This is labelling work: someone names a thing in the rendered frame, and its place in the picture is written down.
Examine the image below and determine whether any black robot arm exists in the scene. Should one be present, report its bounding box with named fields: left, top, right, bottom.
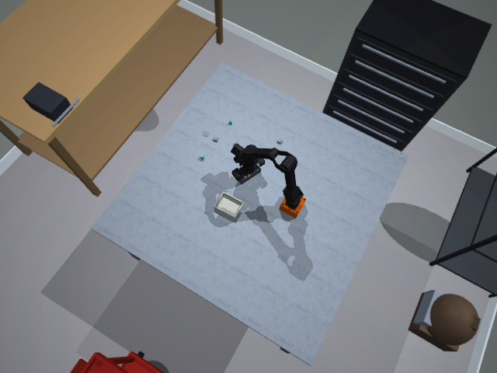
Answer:
left=231, top=144, right=304, bottom=210

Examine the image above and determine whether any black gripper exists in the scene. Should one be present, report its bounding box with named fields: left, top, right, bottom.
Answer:
left=231, top=159, right=265, bottom=181

